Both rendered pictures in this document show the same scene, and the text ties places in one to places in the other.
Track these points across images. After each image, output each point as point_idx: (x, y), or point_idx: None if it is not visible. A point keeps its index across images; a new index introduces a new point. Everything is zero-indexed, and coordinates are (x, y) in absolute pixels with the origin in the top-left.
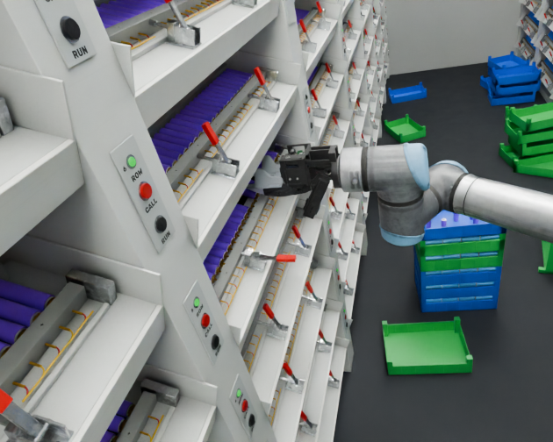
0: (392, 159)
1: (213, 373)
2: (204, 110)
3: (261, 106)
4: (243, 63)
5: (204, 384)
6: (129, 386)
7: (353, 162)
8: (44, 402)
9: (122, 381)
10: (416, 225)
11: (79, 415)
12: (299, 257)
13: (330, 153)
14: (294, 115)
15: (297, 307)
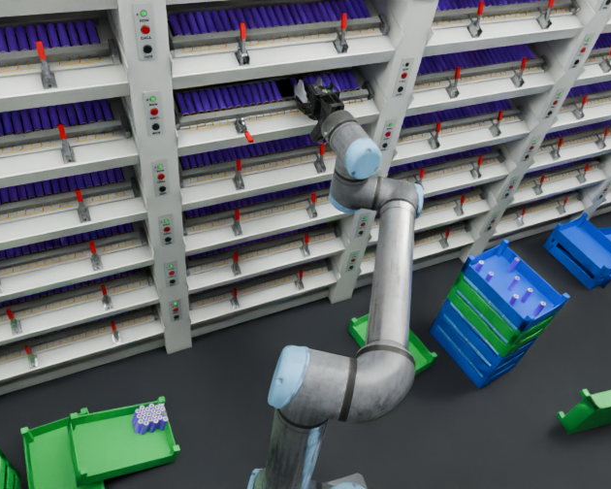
0: (346, 139)
1: (146, 140)
2: (287, 16)
3: (335, 42)
4: (378, 3)
5: (136, 137)
6: (93, 98)
7: (333, 121)
8: (60, 73)
9: (88, 91)
10: (341, 197)
11: (64, 85)
12: (312, 168)
13: (331, 105)
14: (386, 70)
15: (267, 185)
